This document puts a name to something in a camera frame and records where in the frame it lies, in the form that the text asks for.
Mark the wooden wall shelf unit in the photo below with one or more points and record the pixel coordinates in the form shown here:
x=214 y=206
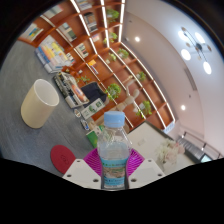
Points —
x=133 y=66

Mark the wooden artist mannequin figure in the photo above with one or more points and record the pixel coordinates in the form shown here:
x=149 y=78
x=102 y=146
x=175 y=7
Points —
x=130 y=100

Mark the dark blue chair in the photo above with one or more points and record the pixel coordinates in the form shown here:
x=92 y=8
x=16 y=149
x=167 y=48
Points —
x=93 y=92

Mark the recessed ceiling spotlight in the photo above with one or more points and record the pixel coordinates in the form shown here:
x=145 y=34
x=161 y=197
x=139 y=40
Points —
x=183 y=107
x=137 y=39

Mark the small painted shell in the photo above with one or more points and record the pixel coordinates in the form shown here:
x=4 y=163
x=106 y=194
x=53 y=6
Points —
x=85 y=125
x=77 y=112

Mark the ceiling air vent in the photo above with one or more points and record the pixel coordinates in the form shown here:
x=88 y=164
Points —
x=190 y=79

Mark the pale pink flower bouquet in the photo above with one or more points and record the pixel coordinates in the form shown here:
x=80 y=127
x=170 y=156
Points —
x=168 y=151

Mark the small green-white carton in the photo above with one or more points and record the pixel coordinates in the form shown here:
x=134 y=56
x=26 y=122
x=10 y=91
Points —
x=92 y=108

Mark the round-bulb ceiling chandelier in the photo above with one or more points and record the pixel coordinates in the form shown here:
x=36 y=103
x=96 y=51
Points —
x=196 y=50

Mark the stack of colourful books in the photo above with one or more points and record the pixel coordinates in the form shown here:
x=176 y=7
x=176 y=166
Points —
x=53 y=53

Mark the flat round red coaster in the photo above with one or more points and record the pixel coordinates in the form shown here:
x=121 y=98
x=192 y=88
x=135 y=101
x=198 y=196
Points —
x=61 y=158

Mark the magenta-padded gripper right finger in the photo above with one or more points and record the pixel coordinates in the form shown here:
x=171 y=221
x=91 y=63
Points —
x=146 y=171

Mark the stack of dark books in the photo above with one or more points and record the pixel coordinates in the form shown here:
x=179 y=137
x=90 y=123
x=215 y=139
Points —
x=71 y=90

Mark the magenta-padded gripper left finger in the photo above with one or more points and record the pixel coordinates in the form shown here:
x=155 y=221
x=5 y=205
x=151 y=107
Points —
x=81 y=173

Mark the clear blue-capped water bottle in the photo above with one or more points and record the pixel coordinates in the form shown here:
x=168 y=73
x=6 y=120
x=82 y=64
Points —
x=114 y=156

